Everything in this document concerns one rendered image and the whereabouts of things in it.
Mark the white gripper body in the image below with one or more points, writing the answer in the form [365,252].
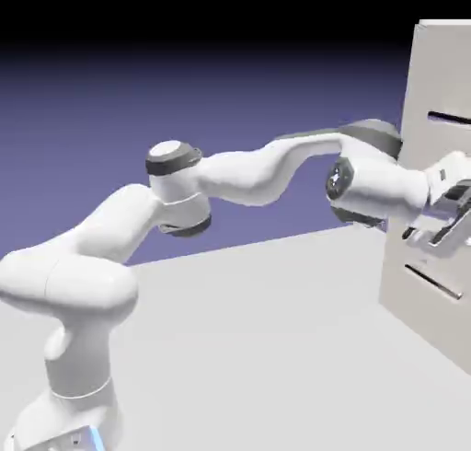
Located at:
[443,246]

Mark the beige drawer front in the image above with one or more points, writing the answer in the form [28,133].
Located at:
[423,311]
[445,64]

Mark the beige painted cabinet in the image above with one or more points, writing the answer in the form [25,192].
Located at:
[434,71]

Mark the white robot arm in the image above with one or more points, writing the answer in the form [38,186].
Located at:
[92,274]

